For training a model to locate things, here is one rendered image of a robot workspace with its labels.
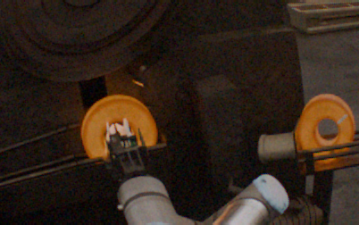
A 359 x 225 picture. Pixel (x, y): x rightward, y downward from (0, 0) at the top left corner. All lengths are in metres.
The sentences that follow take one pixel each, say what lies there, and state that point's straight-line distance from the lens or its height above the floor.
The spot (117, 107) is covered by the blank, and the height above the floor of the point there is 0.80.
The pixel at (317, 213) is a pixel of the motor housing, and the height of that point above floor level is 0.50.
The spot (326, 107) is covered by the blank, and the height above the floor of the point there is 0.77.
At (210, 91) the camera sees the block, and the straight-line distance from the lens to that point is 1.35.
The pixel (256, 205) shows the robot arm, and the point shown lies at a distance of 1.06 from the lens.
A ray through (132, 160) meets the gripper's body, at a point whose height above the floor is 0.75.
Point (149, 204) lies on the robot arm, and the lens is 1.13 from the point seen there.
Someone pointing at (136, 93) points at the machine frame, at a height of 0.79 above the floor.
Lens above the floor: 1.27
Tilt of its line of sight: 22 degrees down
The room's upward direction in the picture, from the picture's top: 9 degrees counter-clockwise
